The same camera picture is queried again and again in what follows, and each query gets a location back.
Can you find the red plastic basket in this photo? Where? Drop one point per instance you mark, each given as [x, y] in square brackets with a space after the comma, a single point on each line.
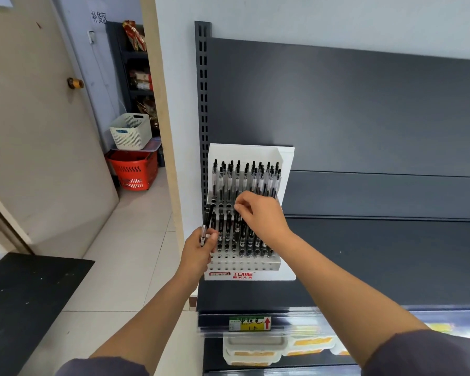
[133, 170]

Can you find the grey right sleeve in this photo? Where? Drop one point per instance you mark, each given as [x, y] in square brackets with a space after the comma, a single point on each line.
[427, 356]

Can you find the white wall switch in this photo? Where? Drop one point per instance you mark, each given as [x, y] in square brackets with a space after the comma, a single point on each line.
[91, 37]

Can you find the shiny red snack packet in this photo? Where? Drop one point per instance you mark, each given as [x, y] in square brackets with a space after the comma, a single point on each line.
[135, 35]

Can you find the grey left sleeve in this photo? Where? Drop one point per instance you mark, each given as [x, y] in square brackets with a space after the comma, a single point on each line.
[105, 368]

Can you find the black rubber-grip pen group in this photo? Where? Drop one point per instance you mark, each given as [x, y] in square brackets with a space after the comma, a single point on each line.
[227, 231]

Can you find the brass door knob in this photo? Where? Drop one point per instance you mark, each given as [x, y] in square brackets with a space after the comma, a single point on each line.
[75, 83]

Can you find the person's left hand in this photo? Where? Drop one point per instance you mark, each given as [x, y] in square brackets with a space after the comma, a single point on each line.
[194, 258]

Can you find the person's right hand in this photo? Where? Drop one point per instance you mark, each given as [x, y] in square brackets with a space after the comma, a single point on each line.
[268, 223]

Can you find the dark grey shelf unit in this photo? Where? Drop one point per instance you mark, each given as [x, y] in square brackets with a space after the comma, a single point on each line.
[356, 105]

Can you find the brown door frame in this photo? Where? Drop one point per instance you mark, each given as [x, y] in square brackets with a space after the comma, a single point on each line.
[8, 219]

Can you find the grey sleeve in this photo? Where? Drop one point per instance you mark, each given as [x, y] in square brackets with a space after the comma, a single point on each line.
[105, 368]
[427, 356]

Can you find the white slotted shelf upright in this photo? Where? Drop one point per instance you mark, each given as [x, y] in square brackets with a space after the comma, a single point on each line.
[209, 93]

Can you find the yellow green price tag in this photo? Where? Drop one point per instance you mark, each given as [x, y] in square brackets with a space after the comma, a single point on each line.
[250, 324]

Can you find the pale plastic tray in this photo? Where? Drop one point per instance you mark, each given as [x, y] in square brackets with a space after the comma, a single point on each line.
[154, 144]

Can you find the clear-barrel pen group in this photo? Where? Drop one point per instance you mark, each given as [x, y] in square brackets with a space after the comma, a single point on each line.
[243, 180]

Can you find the person's left forearm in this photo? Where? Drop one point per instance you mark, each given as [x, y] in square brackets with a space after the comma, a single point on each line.
[149, 325]

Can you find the white woven basket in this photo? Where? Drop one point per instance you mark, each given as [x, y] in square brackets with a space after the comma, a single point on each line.
[131, 133]

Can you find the person's right forearm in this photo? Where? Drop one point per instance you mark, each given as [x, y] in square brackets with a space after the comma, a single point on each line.
[348, 297]

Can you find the white tiered pen holder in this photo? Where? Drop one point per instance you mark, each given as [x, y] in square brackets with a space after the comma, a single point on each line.
[286, 184]

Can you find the beige door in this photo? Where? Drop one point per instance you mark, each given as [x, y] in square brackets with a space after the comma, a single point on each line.
[39, 144]

